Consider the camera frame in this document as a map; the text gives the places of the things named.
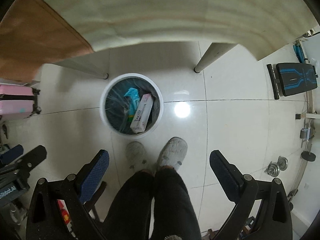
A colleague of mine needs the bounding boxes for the pink suitcase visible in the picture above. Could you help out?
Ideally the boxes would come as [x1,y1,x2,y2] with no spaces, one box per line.
[0,84,41,122]

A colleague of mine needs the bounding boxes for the black blue exercise bench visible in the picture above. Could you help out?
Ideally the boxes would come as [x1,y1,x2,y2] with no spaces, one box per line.
[266,62,318,100]

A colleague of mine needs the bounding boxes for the left grey slipper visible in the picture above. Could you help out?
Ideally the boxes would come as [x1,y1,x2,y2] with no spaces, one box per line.
[125,141,148,172]

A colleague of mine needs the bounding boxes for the right grey slipper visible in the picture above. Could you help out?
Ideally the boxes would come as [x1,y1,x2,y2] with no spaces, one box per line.
[157,137,188,171]

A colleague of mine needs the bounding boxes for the black trousers legs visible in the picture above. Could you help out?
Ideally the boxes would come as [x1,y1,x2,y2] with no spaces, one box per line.
[102,168,201,239]

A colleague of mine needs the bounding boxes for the teal green snack bag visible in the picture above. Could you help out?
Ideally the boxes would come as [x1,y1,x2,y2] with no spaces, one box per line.
[124,88,140,122]

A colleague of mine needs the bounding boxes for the white round trash bin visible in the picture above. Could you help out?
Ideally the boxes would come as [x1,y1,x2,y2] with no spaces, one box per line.
[100,73,164,139]

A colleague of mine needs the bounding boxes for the metal dumbbell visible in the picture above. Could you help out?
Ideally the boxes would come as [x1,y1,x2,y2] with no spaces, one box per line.
[265,156,289,178]

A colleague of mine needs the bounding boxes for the grey slipper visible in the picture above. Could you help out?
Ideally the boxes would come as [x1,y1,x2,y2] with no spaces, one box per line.
[125,141,148,172]
[157,137,188,171]

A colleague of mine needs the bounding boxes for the long pink white box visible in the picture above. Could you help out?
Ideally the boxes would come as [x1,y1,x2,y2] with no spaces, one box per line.
[130,94,153,134]

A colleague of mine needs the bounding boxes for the white table leg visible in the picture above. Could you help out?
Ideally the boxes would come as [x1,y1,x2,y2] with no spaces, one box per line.
[55,49,110,80]
[194,43,237,73]

